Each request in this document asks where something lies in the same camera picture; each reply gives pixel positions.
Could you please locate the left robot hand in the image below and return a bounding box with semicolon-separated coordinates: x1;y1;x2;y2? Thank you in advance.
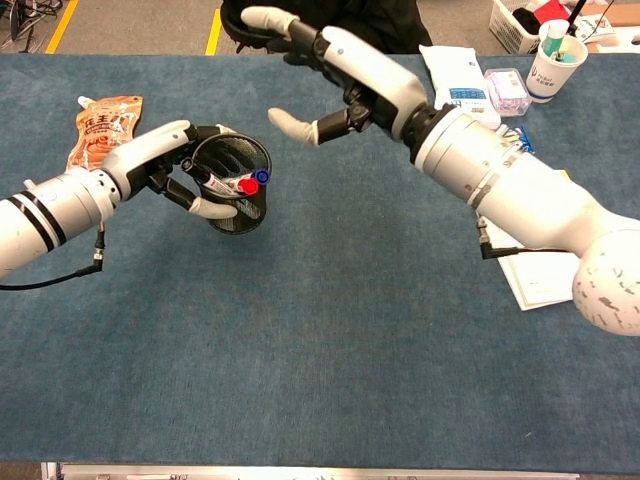
98;119;241;221

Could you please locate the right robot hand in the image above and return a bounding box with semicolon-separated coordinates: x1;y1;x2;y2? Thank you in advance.
240;6;429;149

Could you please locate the red capped white marker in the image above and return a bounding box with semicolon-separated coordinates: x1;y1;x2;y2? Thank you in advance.
202;172;260;197

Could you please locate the black mesh pen cup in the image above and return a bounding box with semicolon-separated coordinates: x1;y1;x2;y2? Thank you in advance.
192;132;274;235

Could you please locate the blue capped white marker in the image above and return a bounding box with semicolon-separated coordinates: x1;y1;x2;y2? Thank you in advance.
227;168;273;187

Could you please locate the black capped white marker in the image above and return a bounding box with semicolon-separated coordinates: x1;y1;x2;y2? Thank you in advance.
182;157;221;187

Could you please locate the orange peanut butter pouch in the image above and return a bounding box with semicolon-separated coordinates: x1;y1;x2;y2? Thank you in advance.
66;95;145;174

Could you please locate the person in black clothes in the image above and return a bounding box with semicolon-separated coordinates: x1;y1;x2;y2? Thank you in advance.
219;0;434;55

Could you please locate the white snack bag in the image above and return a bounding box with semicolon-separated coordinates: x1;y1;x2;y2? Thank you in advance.
418;44;502;131

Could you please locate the clear purple plastic box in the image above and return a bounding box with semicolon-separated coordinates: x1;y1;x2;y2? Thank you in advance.
483;67;533;118

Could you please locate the white plastic basket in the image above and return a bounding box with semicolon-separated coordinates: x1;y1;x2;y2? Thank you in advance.
488;0;571;55

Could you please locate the black round stool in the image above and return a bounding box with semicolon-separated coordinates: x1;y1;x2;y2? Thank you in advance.
219;4;291;55

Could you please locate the blue Oreo cookie pack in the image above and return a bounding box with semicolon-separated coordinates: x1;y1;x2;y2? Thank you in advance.
497;124;536;154

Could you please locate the white paper cup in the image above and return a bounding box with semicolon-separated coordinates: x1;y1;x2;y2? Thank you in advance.
525;33;589;104

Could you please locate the green white tube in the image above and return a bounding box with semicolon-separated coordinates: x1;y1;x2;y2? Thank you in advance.
538;19;571;59

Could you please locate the brown cardboard box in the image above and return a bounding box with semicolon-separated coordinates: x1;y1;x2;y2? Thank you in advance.
582;0;640;54

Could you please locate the white notebook yellow spine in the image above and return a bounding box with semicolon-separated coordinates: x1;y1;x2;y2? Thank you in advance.
492;169;576;312

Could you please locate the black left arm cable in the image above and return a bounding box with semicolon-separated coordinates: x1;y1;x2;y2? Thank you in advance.
0;227;107;291

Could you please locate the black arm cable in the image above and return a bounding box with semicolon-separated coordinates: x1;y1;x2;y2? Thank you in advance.
477;217;584;260
0;227;107;291

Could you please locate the bundle of floor cables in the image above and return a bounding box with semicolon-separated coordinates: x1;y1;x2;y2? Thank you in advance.
0;0;64;51

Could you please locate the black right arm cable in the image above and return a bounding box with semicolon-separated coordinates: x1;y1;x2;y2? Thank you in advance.
477;217;584;260

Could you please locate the aluminium table edge rail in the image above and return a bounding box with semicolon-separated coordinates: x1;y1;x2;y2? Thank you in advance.
40;462;581;480

